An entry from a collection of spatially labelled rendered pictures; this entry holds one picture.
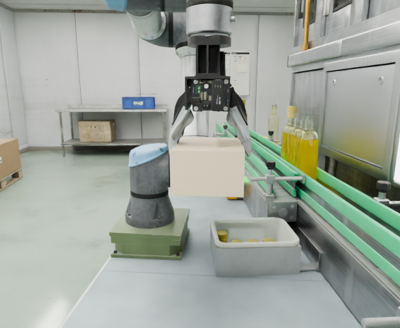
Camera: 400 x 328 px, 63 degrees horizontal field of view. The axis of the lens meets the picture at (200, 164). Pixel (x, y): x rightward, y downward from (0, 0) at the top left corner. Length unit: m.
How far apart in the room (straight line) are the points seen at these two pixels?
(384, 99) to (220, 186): 0.62
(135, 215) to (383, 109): 0.75
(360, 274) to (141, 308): 0.47
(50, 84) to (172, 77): 2.44
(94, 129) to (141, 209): 5.62
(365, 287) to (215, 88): 0.49
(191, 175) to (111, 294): 0.42
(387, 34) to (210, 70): 0.62
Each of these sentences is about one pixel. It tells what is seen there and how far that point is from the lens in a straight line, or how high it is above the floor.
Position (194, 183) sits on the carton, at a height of 1.07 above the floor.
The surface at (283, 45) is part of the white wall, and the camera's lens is 7.29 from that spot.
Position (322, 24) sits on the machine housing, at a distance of 1.53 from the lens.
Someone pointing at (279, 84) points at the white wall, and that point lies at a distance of 7.23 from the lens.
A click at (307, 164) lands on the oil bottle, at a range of 1.13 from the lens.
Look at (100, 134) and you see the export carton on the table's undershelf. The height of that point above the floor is 0.41.
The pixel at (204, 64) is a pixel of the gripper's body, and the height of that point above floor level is 1.26.
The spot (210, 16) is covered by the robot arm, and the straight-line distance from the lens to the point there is 0.54.
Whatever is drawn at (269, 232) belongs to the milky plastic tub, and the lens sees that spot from 1.04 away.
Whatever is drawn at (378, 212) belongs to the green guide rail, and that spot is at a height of 0.95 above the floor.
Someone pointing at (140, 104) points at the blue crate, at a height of 0.96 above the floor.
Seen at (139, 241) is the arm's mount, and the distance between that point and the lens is 0.97.
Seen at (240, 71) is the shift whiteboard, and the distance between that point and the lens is 7.02.
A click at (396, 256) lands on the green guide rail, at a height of 0.93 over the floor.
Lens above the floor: 1.22
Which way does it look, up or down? 13 degrees down
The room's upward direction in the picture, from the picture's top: straight up
